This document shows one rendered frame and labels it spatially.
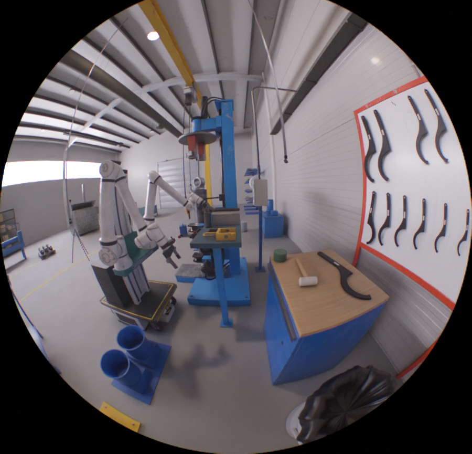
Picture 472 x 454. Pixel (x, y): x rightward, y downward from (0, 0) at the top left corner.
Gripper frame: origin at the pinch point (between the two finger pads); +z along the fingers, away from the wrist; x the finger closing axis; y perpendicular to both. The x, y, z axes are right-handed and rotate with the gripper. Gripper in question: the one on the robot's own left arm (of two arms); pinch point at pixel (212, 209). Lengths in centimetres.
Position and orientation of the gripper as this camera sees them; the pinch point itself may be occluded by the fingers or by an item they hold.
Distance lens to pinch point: 178.8
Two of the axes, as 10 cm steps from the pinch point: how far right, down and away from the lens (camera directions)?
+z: 8.4, 5.4, 1.0
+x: 0.2, -2.1, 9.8
